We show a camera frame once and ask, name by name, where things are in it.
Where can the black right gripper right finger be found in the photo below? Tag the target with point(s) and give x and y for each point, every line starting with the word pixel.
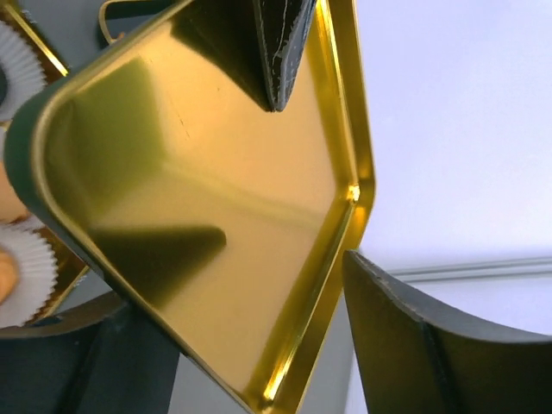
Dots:
pixel 417 354

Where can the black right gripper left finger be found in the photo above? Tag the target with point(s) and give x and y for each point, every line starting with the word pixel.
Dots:
pixel 104 356

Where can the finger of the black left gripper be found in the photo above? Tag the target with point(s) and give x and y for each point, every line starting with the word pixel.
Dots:
pixel 282 27

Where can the gold square tin lid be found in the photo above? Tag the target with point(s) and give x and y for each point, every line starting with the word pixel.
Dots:
pixel 161 164

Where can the white paper cup bottom right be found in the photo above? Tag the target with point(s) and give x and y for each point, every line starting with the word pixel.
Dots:
pixel 32 258

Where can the white paper cup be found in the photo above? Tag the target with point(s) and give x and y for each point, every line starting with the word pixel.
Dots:
pixel 22 70
pixel 32 258

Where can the black rectangular tray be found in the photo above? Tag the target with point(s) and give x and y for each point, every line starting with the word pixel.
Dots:
pixel 115 19

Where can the white paper cup top right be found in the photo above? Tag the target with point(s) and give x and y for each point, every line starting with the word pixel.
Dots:
pixel 22 70

